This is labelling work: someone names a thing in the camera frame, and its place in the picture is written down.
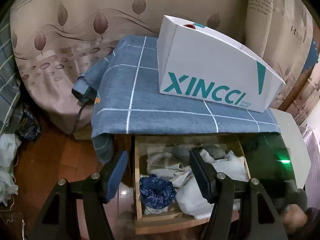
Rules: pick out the white XINCCI shoe box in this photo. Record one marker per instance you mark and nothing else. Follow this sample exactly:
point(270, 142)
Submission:
point(197, 62)

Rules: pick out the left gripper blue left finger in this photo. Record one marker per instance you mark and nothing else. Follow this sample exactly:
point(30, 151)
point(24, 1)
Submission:
point(114, 173)

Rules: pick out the white underwear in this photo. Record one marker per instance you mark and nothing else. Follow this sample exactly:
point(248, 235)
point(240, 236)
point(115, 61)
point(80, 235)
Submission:
point(191, 201)

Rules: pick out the dark blue patterned underwear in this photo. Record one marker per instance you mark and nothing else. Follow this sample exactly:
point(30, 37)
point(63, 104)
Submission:
point(155, 192)

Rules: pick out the white plastic bag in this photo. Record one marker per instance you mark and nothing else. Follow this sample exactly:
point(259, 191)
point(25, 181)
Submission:
point(8, 150)

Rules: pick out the grey cushioned stool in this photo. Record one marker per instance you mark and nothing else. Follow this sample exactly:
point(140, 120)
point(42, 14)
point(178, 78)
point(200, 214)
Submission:
point(293, 140)

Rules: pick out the white grey socks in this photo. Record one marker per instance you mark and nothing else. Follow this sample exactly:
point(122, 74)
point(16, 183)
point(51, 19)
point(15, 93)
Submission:
point(212, 154)

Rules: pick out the grey plaid folded fabric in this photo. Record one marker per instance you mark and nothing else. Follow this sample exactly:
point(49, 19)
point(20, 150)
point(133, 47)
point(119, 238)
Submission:
point(10, 86)

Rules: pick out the pink quilted bedding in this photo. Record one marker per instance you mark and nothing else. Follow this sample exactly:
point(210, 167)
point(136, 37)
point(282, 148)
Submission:
point(311, 139)

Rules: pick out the blue checked table cloth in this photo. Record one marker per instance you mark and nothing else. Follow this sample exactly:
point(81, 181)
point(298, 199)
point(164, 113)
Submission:
point(123, 88)

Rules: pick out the cream ribbed underwear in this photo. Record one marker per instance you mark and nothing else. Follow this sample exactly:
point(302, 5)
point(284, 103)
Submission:
point(166, 166)

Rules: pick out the beige leaf print curtain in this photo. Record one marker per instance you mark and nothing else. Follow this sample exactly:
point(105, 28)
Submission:
point(54, 41)

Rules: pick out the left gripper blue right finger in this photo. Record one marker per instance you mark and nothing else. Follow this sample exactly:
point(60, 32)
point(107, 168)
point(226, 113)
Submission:
point(204, 174)

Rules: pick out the wooden drawer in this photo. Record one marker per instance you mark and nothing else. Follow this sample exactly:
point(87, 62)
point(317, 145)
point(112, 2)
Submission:
point(150, 221)

